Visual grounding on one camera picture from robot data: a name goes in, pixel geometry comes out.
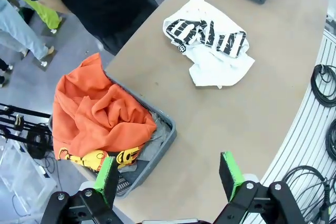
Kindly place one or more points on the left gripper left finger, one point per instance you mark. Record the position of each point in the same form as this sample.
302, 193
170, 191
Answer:
107, 182

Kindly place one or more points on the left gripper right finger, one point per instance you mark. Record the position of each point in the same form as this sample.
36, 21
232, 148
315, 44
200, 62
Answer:
229, 179

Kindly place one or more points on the grey sweatshirt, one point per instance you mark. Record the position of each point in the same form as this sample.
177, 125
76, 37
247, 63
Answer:
155, 148

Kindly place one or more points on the orange hoodie with yellow print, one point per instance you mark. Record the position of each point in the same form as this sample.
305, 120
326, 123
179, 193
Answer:
99, 113

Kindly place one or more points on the white t-shirt with black print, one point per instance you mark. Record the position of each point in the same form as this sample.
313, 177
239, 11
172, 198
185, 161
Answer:
218, 61

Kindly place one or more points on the person's right forearm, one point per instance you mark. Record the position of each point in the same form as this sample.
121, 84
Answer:
53, 2

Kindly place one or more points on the clear plastic storage box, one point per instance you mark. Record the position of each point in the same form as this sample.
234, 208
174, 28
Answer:
18, 171

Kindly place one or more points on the mannequin in blue fleece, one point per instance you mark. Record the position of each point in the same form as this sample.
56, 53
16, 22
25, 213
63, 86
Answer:
18, 32

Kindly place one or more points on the person in black t-shirt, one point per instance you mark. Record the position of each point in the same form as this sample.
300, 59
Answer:
99, 1

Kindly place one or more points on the mannequin in plaid shirt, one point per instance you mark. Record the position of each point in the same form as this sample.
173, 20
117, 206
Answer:
39, 9

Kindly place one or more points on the black camera tripod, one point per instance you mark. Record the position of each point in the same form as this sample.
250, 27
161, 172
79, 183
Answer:
15, 119

